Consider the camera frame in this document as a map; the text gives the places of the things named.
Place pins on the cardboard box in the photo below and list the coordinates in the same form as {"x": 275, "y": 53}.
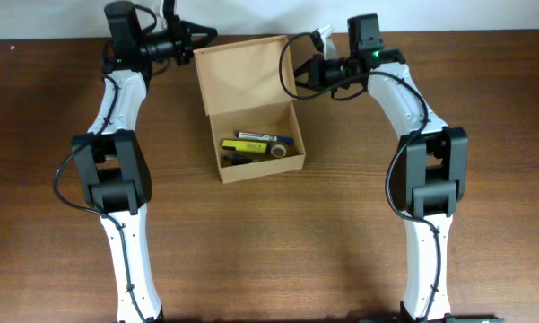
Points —
{"x": 245, "y": 87}

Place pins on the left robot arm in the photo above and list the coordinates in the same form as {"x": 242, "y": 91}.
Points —
{"x": 114, "y": 176}

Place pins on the black sharpie marker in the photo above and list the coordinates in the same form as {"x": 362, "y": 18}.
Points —
{"x": 238, "y": 159}

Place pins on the white marker blue cap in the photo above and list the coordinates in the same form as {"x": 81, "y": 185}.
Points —
{"x": 263, "y": 137}

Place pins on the yellow tape roll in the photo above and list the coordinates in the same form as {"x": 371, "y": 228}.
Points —
{"x": 278, "y": 151}

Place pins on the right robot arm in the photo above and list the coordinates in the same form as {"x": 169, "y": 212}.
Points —
{"x": 426, "y": 177}

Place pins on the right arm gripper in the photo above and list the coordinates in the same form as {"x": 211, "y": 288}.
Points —
{"x": 315, "y": 65}

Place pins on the yellow highlighter marker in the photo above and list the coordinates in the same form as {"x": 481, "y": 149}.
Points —
{"x": 245, "y": 146}

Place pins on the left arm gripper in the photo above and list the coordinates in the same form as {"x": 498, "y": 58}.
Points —
{"x": 185, "y": 39}

